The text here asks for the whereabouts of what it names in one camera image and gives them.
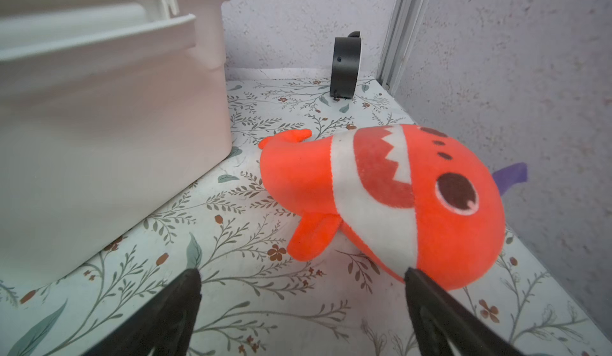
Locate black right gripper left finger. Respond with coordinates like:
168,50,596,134
86,268,202,355

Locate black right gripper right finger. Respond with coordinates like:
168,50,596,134
404,268,521,356

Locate white plastic storage bin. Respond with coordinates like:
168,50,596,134
1,0,232,289

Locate aluminium frame post right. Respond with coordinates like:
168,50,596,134
376,0,430,96

